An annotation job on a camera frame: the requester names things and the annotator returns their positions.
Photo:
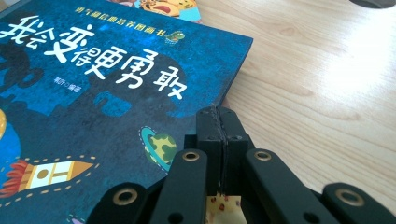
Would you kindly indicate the round black table grommet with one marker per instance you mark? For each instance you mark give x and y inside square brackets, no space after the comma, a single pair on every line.
[372,3]

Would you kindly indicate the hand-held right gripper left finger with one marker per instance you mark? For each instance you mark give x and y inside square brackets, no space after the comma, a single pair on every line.
[207,140]

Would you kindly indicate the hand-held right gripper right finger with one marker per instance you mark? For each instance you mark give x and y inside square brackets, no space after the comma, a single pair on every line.
[236,146]

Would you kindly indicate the dark blue picture book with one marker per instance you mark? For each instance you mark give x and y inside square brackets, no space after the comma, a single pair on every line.
[109,118]

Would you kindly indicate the light blue monster picture book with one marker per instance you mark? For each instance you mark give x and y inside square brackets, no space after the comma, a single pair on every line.
[168,7]

